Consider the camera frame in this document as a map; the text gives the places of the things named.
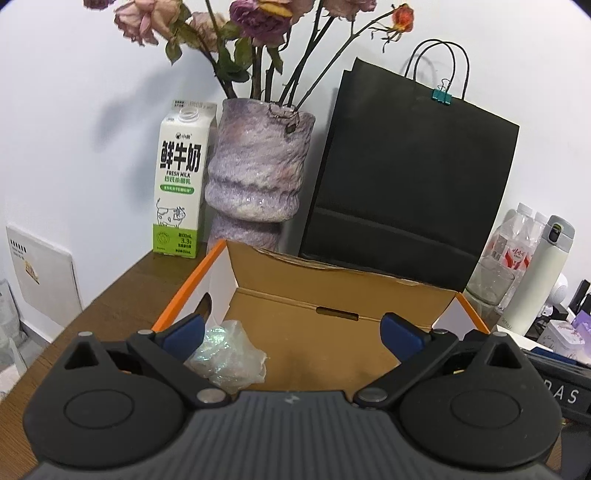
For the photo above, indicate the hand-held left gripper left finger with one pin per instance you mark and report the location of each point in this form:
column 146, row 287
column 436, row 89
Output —
column 185, row 335

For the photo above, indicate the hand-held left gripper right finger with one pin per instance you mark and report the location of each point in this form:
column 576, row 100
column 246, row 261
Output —
column 400, row 337

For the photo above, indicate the orange-edged cardboard box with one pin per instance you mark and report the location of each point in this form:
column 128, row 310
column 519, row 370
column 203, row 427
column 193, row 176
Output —
column 304, row 323

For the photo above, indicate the wooden desktop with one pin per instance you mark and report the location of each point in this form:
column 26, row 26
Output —
column 115, row 300

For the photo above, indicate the purple floral tin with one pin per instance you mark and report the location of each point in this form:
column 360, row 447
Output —
column 565, row 339

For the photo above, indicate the small white round gadget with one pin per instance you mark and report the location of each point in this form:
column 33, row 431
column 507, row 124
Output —
column 559, row 288

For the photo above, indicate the clear drinking glass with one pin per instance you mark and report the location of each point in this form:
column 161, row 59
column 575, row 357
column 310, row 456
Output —
column 489, row 281

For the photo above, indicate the white thermos bottle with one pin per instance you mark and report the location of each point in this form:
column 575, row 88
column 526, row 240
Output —
column 540, row 281

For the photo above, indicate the clear water bottle red label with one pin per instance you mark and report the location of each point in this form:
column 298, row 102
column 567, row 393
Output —
column 538, row 230
column 512, row 240

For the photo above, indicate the white green milk carton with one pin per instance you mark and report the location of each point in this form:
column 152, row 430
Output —
column 179, row 184

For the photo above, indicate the black paper bag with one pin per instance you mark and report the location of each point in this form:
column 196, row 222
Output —
column 406, row 184

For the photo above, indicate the purple textured vase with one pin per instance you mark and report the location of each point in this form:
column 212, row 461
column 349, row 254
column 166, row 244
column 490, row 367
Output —
column 258, row 175

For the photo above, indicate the clear plastic bag pile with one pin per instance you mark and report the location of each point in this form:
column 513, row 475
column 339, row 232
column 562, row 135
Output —
column 9, row 332

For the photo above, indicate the teal binder clip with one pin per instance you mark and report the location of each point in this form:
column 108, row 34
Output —
column 441, row 95

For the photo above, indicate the dried rose bouquet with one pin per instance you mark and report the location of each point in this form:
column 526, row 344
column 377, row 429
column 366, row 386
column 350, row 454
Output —
column 263, row 27

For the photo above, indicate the white wall panel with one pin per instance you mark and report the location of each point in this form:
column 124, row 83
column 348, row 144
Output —
column 44, row 272

